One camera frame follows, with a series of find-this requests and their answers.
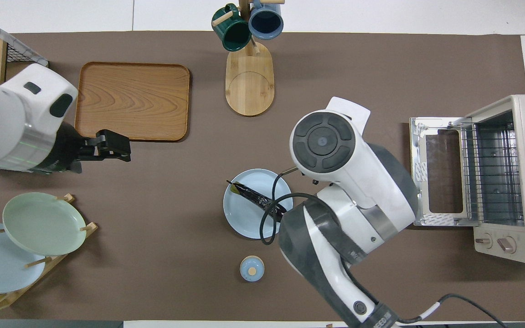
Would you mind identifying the wire oven rack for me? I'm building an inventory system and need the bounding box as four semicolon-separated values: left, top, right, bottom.
460;122;525;224

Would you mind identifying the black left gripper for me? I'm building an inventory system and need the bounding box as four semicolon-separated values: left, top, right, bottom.
38;122;132;175

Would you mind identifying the wooden serving tray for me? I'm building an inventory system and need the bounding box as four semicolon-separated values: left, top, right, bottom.
75;62;191;142

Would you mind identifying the brown table mat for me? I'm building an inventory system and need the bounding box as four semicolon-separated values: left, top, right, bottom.
0;31;525;321

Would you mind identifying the light blue serving plate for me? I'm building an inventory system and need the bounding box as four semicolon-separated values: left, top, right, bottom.
223;169;294;240

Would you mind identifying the blue mug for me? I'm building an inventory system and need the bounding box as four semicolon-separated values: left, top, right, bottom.
248;0;285;40

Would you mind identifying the dark green mug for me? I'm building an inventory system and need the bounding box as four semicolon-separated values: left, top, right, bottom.
211;4;253;52

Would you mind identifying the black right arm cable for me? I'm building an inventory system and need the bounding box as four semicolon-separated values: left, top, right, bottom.
259;166;509;328

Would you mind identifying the wooden mug tree stand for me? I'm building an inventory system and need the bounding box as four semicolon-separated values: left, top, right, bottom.
211;0;286;117

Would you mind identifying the pale green plate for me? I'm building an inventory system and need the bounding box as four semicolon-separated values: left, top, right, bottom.
2;192;87;256

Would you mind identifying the wooden plate rack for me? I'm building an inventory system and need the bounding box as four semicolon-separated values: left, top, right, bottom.
0;194;98;312

